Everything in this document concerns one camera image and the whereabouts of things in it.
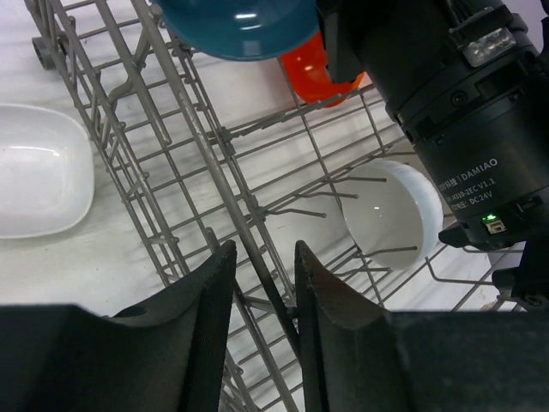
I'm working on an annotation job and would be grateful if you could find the grey wire dish rack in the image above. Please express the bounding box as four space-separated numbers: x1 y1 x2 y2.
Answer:
23 0 549 412

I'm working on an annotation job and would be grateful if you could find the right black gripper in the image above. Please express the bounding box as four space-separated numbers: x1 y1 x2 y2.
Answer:
316 1 452 99

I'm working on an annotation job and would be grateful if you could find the white square bowl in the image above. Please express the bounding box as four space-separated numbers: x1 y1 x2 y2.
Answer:
1 103 95 239

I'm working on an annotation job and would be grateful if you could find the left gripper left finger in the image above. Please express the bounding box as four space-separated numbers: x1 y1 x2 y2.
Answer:
1 240 237 411

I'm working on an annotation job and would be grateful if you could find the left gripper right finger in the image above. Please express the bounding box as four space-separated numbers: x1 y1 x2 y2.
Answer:
294 241 548 411

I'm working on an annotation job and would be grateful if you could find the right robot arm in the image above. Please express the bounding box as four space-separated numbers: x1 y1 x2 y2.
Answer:
316 0 548 311

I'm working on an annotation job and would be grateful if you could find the blue bowl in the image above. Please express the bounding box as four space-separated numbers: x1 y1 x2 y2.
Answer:
156 0 318 62

